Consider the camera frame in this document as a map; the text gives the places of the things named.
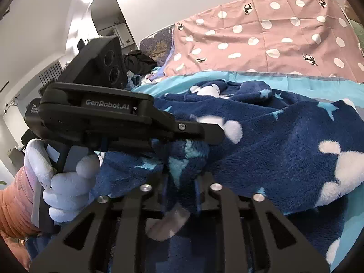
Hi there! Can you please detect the purple tree-print sheet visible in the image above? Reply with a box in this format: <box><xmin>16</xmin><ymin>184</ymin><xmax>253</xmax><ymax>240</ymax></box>
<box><xmin>139</xmin><ymin>24</ymin><xmax>175</xmax><ymax>69</ymax></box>

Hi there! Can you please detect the dark slatted rack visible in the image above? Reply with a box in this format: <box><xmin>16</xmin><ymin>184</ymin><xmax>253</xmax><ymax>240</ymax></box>
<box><xmin>39</xmin><ymin>62</ymin><xmax>63</xmax><ymax>86</ymax></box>

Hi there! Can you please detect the arched white doorway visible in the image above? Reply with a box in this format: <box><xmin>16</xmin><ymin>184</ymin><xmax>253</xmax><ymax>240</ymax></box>
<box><xmin>90</xmin><ymin>0</ymin><xmax>135</xmax><ymax>49</ymax></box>

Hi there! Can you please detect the person's left forearm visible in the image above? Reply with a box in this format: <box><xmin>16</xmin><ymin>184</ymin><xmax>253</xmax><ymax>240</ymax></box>
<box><xmin>0</xmin><ymin>163</ymin><xmax>43</xmax><ymax>241</ymax></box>

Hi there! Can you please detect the black cloth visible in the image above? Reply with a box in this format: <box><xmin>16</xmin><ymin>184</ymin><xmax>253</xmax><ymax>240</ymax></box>
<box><xmin>124</xmin><ymin>50</ymin><xmax>158</xmax><ymax>76</ymax></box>

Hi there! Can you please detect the person's left hand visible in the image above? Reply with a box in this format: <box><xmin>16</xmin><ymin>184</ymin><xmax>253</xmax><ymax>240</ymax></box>
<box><xmin>24</xmin><ymin>139</ymin><xmax>101</xmax><ymax>223</ymax></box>

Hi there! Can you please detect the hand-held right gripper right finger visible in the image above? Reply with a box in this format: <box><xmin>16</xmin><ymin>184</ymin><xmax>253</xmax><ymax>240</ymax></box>
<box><xmin>195</xmin><ymin>176</ymin><xmax>331</xmax><ymax>273</ymax></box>

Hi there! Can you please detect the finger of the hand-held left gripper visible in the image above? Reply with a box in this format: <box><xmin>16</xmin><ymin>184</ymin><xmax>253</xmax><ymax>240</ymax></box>
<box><xmin>168</xmin><ymin>117</ymin><xmax>226</xmax><ymax>146</ymax></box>

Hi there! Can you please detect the blue cloth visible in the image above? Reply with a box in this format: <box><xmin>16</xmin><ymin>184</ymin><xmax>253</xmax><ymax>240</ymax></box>
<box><xmin>126</xmin><ymin>67</ymin><xmax>165</xmax><ymax>91</ymax></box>

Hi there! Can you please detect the pink polka dot sheet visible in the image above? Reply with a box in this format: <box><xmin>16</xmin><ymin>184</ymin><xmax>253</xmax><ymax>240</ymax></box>
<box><xmin>163</xmin><ymin>0</ymin><xmax>364</xmax><ymax>84</ymax></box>

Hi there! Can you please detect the teal and grey blanket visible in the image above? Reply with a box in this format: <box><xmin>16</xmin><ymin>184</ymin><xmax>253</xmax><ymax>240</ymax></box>
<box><xmin>132</xmin><ymin>71</ymin><xmax>364</xmax><ymax>270</ymax></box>

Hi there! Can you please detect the blue fleece star-print garment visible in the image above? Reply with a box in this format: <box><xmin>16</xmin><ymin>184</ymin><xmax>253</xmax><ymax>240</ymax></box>
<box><xmin>28</xmin><ymin>79</ymin><xmax>364</xmax><ymax>273</ymax></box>

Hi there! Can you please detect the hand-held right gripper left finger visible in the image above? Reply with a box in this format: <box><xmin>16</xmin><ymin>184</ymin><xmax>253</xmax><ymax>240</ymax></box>
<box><xmin>30</xmin><ymin>173</ymin><xmax>170</xmax><ymax>273</ymax></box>

